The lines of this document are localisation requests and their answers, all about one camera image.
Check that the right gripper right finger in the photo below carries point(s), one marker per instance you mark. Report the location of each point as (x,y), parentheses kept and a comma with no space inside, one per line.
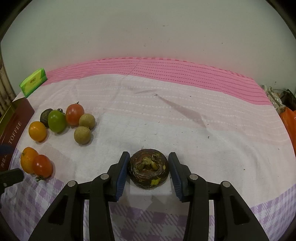
(233,219)

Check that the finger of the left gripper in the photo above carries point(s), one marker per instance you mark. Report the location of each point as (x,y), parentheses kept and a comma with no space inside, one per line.
(11,177)

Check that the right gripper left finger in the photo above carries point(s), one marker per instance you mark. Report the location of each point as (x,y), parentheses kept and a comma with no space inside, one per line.
(63,220)

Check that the orange mandarin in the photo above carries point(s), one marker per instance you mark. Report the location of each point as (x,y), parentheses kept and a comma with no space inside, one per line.
(37,131)
(27,157)

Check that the red tomato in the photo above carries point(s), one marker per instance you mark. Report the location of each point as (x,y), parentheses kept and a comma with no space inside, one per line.
(74,113)
(42,167)

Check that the small dark passion fruit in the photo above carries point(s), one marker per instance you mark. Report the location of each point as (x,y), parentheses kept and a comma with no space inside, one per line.
(44,117)

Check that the green tomato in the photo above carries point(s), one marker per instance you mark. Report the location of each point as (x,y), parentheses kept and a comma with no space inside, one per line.
(57,121)

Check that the brown longan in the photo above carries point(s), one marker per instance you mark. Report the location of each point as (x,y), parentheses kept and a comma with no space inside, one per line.
(87,120)
(82,135)

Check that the dark mangosteen with stem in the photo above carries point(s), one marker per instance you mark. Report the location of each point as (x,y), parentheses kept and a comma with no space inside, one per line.
(148,168)

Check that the gold toffee tin tray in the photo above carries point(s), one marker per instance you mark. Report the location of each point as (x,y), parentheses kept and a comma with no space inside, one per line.
(13,123)

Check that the beige patterned curtain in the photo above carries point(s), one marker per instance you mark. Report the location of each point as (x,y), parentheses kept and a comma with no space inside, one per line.
(7,95)

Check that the pink purple checked tablecloth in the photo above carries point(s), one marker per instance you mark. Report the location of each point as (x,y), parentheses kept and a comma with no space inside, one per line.
(219,123)

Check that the green tissue pack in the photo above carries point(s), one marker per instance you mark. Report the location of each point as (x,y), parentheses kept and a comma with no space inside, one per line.
(31,83)

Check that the orange plastic bag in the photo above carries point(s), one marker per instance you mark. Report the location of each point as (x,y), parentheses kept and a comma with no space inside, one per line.
(288,118)

